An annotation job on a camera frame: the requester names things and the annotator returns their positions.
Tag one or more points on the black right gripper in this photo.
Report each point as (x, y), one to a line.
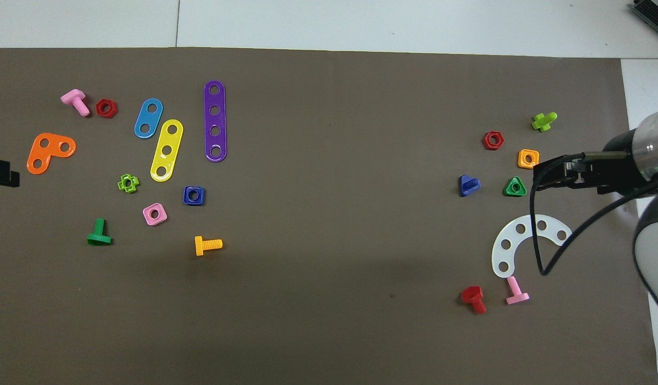
(612, 176)

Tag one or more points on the blue triangle-head toy screw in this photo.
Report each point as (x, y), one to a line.
(465, 187)

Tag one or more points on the blue square toy nut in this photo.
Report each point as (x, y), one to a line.
(187, 199)

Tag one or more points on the orange square toy nut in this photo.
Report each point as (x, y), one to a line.
(521, 159)

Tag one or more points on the green triangle toy nut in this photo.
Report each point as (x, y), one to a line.
(508, 191)

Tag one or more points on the lime cross-head toy screw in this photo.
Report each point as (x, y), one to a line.
(543, 123)

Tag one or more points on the red hexagon toy nut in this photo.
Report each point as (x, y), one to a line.
(486, 140)
(99, 107)

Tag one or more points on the pink toy screw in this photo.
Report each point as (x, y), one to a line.
(513, 286)
(74, 98)

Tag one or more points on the dark green toy screw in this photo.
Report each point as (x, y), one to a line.
(99, 227)

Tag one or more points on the green cross toy nut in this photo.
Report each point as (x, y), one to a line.
(121, 184)

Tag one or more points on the pink square toy nut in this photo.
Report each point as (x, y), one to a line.
(147, 216)

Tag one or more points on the red hexagon-head toy screw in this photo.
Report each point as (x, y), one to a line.
(472, 294)

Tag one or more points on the orange toy screw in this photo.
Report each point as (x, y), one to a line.
(199, 246)

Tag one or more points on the orange three-hole corner plate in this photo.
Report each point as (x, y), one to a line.
(52, 154)

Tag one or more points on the white curved five-hole plate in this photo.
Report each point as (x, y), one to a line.
(511, 237)

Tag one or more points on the blue two-hole strip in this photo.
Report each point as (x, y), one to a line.
(148, 118)

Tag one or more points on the yellow three-hole strip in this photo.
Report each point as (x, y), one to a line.
(170, 140)

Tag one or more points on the dark ribbed metal device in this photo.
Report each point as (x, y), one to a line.
(655, 10)

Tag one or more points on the purple four-hole strip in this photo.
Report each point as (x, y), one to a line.
(215, 120)

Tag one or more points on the brown table mat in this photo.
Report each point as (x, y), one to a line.
(329, 214)

